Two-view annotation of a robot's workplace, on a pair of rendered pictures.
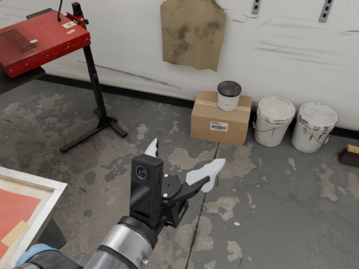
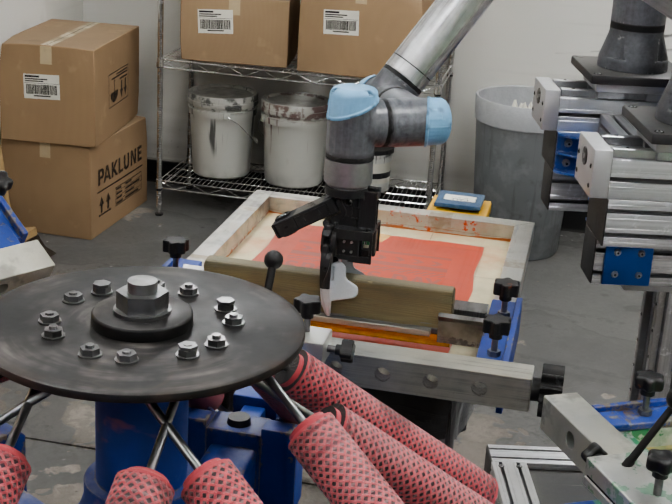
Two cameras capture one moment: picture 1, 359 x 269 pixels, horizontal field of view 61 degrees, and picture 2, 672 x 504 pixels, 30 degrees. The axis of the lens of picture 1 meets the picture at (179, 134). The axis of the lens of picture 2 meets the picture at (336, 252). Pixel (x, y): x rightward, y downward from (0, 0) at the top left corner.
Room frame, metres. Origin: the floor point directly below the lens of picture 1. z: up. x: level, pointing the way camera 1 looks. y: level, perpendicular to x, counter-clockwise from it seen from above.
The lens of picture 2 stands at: (0.79, 3.03, 1.76)
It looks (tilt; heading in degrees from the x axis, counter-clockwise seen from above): 20 degrees down; 266
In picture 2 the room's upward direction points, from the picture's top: 3 degrees clockwise
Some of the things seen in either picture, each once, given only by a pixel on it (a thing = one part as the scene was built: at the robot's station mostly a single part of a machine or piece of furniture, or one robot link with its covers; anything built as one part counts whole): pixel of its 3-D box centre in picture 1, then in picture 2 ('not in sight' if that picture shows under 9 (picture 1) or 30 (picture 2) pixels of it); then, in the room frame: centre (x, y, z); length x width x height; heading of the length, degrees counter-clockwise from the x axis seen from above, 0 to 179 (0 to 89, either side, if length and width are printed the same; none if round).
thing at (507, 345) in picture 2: not in sight; (497, 350); (0.39, 1.26, 0.97); 0.30 x 0.05 x 0.07; 74
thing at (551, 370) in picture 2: not in sight; (541, 389); (0.38, 1.48, 1.02); 0.07 x 0.06 x 0.07; 74
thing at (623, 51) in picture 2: not in sight; (634, 44); (-0.04, 0.36, 1.31); 0.15 x 0.15 x 0.10
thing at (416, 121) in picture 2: not in sight; (408, 119); (0.54, 1.13, 1.31); 0.11 x 0.11 x 0.08; 15
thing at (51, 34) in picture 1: (37, 39); not in sight; (1.87, 0.95, 1.06); 0.61 x 0.46 x 0.12; 134
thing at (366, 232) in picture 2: not in sight; (350, 222); (0.63, 1.17, 1.15); 0.09 x 0.08 x 0.12; 164
